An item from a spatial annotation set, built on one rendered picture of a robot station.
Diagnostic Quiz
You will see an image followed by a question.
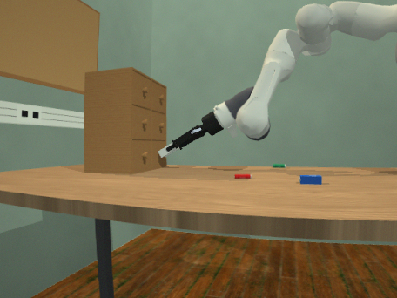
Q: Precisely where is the brown wooden drawer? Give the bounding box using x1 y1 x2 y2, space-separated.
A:
132 71 151 107
152 82 166 112
132 105 151 138
152 112 166 139
152 141 166 168
132 140 151 172

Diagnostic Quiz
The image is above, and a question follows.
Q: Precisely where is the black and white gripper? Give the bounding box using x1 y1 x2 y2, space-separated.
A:
158 111 224 158

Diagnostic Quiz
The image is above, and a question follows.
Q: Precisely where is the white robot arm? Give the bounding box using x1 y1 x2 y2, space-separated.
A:
214 1 397 141

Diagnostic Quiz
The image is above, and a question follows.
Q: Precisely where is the blue rectangular block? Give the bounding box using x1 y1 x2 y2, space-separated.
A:
299 175 322 185

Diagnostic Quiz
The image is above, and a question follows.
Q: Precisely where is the brown wooden chest of drawers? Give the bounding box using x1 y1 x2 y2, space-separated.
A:
84 67 167 174

